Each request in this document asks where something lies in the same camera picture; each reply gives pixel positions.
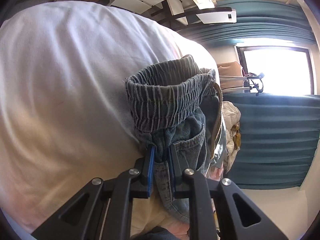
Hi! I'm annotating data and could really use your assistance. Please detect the teal curtain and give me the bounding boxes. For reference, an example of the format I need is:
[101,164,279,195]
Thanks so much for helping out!
[223,93,319,190]
[179,0,316,48]

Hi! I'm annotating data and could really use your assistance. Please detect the mustard yellow garment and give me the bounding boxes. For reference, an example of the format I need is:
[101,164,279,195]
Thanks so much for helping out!
[231,125,241,149]

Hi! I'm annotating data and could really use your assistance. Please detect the upper teal curtain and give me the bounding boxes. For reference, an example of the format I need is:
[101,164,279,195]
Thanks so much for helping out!
[179,0,316,48]

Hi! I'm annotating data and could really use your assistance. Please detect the white air purifier unit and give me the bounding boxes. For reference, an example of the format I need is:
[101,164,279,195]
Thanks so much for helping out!
[196,7,237,24]

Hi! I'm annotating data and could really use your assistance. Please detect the cream clothes pile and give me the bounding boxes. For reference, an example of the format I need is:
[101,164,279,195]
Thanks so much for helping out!
[222,101,241,173]

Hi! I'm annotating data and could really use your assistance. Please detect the white pink bed sheet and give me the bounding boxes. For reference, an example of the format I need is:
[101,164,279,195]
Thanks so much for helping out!
[1,1,217,233]

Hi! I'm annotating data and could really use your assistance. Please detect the lower teal curtain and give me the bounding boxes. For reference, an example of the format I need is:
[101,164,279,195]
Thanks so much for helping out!
[223,93,319,190]

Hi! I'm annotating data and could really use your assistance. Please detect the tan cardboard box by window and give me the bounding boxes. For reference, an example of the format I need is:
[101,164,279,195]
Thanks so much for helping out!
[217,61,244,89]

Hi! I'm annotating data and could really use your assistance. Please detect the grey denim jeans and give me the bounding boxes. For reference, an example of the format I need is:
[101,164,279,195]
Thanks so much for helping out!
[125,55,226,223]

